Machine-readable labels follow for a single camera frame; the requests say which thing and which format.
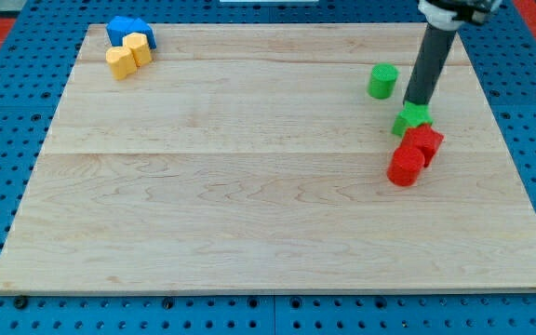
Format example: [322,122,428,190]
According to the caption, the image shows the green star block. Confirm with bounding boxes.
[391,101,434,137]

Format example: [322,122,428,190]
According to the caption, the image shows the green cylinder block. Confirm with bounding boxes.
[367,63,399,100]

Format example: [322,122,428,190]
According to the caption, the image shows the blue cube block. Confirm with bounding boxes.
[105,16,135,47]

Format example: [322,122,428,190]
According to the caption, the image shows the yellow hexagon block front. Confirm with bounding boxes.
[105,47,137,80]

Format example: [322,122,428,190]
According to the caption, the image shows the red cylinder block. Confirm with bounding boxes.
[386,145,425,186]

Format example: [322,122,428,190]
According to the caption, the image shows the yellow hexagon block rear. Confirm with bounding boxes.
[122,33,153,67]

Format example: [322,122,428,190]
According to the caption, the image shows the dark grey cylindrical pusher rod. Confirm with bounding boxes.
[403,23,457,105]

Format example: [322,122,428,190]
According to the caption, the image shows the light wooden board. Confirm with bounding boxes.
[0,23,536,296]

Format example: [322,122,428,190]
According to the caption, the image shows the yellow hexagon block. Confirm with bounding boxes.
[105,47,137,80]
[122,33,153,67]

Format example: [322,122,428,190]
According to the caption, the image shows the red star block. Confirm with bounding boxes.
[401,124,444,168]

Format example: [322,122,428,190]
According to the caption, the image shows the blue triangular block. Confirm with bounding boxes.
[126,18,156,49]

